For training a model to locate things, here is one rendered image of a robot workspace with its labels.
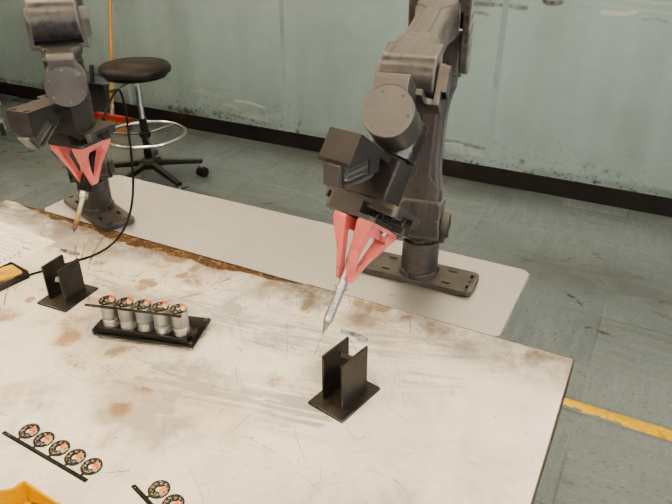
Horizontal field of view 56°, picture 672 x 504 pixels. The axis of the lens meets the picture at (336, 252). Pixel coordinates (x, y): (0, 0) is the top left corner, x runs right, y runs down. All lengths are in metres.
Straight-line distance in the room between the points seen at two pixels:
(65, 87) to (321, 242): 0.53
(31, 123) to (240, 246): 0.43
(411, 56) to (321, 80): 2.92
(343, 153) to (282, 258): 0.53
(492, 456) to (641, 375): 1.49
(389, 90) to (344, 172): 0.10
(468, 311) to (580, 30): 2.30
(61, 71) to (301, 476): 0.62
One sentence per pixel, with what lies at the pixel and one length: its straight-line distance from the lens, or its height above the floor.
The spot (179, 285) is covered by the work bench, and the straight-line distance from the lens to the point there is 1.12.
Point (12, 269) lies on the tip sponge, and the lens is 1.24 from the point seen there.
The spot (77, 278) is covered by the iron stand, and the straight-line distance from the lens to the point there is 1.13.
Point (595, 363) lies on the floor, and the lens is 2.27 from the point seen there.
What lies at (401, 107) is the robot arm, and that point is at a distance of 0.68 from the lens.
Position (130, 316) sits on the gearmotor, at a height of 0.79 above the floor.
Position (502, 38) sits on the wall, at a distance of 3.28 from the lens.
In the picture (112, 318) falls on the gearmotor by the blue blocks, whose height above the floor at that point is 0.79.
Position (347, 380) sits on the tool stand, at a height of 0.80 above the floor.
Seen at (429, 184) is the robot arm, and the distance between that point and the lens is 1.02.
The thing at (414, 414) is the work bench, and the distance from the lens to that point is 0.85.
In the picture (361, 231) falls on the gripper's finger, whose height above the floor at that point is 1.00.
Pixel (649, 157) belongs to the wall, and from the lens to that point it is 3.32.
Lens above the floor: 1.33
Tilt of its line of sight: 29 degrees down
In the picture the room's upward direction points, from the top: straight up
